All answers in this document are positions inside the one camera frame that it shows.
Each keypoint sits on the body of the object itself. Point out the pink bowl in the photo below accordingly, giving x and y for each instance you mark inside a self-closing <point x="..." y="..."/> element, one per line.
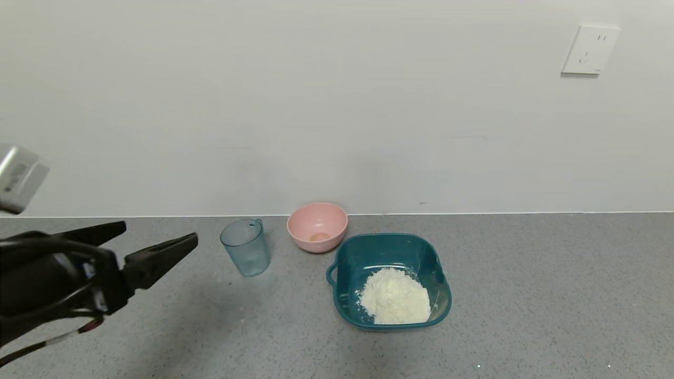
<point x="316" y="223"/>

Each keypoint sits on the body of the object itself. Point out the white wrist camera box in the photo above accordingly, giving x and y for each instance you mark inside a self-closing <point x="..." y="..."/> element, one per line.
<point x="21" y="179"/>

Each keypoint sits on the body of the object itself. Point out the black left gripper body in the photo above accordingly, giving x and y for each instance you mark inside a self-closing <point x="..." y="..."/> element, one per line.
<point x="109" y="281"/>

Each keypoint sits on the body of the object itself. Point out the teal square plastic tray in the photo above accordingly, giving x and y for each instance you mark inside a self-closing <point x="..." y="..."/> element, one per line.
<point x="389" y="250"/>

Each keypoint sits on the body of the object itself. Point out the white wall socket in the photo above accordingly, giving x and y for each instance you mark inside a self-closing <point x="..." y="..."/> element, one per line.
<point x="590" y="50"/>

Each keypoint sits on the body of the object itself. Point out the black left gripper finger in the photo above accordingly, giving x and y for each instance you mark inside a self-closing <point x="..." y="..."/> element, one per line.
<point x="95" y="233"/>
<point x="158" y="260"/>

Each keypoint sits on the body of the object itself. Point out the transparent ribbed teal cup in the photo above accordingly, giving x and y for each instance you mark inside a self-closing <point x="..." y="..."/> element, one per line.
<point x="246" y="252"/>

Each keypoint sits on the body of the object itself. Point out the white powder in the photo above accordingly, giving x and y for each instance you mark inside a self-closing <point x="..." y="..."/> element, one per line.
<point x="395" y="297"/>

